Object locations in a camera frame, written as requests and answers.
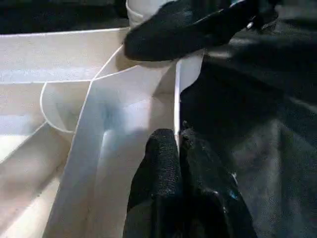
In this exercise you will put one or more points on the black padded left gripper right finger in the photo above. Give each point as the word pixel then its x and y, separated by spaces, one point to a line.
pixel 210 198

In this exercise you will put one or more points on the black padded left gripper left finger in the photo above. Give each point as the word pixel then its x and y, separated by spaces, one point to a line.
pixel 158 193

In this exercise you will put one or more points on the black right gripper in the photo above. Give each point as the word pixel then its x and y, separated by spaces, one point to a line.
pixel 265 12

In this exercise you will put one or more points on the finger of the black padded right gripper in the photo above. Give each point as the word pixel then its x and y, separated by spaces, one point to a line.
pixel 183 29

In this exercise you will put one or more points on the white plastic table leg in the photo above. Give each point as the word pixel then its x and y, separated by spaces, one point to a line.
pixel 143 10

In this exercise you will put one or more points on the white plastic table top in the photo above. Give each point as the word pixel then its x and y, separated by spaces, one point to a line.
pixel 49 109

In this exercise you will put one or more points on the black work mat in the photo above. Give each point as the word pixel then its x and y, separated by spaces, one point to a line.
pixel 267 139

